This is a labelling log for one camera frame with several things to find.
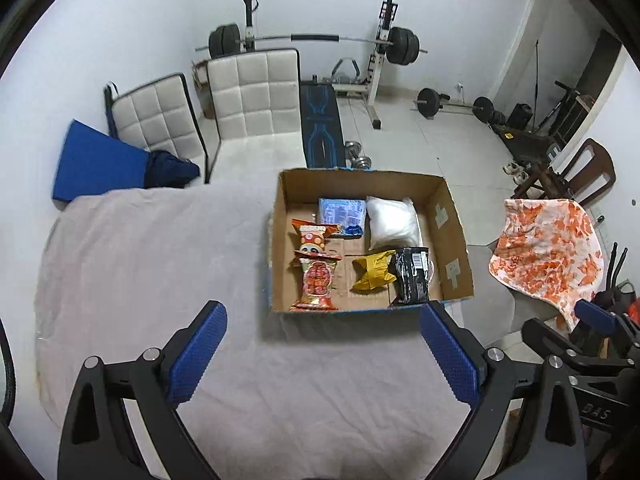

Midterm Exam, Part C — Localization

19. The short barbell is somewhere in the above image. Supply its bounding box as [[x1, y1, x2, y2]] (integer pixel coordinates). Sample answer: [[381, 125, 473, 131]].
[[412, 87, 496, 123]]

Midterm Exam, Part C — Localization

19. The white quilted chair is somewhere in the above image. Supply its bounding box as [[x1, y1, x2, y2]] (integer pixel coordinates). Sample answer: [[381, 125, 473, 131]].
[[206, 49, 307, 183], [104, 74, 208, 183]]

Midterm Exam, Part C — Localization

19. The black and blue weight bench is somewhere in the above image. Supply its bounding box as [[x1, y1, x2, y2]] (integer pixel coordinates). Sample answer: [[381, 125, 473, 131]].
[[299, 82, 347, 168]]

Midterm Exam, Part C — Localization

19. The light blue packet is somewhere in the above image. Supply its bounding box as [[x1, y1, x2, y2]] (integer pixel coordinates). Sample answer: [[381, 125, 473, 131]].
[[317, 197, 368, 238]]

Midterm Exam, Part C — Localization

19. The black cable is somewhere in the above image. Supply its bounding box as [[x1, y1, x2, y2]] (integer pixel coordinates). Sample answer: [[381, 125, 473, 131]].
[[0, 317, 15, 423]]

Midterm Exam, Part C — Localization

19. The grey chair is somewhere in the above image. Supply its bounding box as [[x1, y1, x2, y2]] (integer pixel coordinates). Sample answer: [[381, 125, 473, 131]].
[[465, 242, 561, 333]]

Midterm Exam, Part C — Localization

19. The grey triangular handle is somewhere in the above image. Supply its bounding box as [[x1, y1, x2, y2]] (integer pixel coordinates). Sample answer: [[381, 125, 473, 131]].
[[332, 57, 361, 83]]

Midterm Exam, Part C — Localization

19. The white soft packet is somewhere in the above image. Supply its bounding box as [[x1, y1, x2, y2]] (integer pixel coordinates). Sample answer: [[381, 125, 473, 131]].
[[366, 196, 422, 252]]

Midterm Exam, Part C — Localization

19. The long barbell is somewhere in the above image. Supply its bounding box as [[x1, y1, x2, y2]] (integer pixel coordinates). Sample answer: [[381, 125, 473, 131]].
[[195, 24, 428, 67]]

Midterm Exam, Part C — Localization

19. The white barbell rack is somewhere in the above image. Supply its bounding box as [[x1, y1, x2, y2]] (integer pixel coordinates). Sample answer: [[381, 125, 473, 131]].
[[240, 0, 401, 131]]

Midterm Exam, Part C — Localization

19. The orange printed towel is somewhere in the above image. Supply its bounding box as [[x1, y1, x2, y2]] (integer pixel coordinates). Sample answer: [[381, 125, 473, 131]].
[[489, 198, 603, 332]]

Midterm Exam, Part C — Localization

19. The white door frame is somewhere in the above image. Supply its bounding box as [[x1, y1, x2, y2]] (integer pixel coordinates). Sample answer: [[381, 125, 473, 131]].
[[492, 0, 626, 126]]

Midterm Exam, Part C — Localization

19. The dark gym equipment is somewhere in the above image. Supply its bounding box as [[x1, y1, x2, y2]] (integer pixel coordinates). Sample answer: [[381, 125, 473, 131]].
[[492, 125, 556, 161]]

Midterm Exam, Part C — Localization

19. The red cartoon snack packet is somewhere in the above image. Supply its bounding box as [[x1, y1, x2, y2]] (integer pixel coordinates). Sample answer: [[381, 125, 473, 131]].
[[291, 218, 342, 256]]

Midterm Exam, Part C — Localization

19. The black exercise machine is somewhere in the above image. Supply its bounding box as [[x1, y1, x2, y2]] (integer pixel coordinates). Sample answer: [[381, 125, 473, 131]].
[[537, 80, 588, 136]]

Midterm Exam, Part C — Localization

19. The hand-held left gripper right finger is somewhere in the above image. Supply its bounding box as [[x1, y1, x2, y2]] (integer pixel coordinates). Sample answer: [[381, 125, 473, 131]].
[[420, 301, 587, 480]]

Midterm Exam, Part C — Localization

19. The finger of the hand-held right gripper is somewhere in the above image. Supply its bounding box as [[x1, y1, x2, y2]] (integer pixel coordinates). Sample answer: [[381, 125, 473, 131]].
[[575, 300, 640, 347], [522, 317, 632, 377]]

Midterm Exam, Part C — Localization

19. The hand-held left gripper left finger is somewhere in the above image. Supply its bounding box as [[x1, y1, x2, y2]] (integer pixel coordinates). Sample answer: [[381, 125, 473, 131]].
[[57, 300, 228, 480]]

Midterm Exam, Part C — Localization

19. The chrome dumbbell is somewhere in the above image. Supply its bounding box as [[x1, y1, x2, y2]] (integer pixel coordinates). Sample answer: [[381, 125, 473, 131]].
[[344, 140, 373, 170]]

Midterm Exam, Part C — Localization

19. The cardboard box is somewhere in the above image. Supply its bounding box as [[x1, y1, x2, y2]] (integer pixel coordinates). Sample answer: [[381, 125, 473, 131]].
[[264, 167, 475, 316]]

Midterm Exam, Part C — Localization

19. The black snack packet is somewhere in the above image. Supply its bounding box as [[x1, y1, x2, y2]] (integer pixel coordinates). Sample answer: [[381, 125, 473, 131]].
[[389, 246, 433, 307]]

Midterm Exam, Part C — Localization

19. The brown wooden chair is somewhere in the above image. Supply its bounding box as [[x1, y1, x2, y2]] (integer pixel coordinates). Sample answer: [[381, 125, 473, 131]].
[[512, 137, 617, 206]]

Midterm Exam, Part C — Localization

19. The red round-print snack packet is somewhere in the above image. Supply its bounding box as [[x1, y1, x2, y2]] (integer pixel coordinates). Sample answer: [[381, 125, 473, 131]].
[[288, 251, 343, 312]]

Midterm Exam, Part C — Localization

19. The yellow snack packet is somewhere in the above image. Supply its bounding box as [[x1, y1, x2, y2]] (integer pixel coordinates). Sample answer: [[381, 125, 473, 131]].
[[351, 249, 397, 293]]

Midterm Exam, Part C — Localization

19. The blue foam mat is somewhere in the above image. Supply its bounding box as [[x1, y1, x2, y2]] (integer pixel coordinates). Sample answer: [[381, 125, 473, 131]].
[[52, 119, 151, 206]]

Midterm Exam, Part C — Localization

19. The dark blue cloth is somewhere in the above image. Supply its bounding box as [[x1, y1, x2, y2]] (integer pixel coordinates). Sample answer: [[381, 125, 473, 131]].
[[145, 150, 201, 188]]

